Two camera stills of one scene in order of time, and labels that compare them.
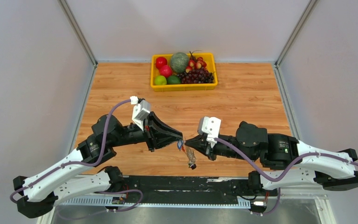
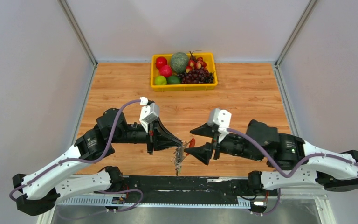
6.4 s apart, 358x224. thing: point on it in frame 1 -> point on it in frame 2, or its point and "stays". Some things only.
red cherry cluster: x=195 y=63 stays
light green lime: x=160 y=80 stays
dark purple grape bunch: x=198 y=75 stays
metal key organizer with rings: x=191 y=158 -> x=179 y=156
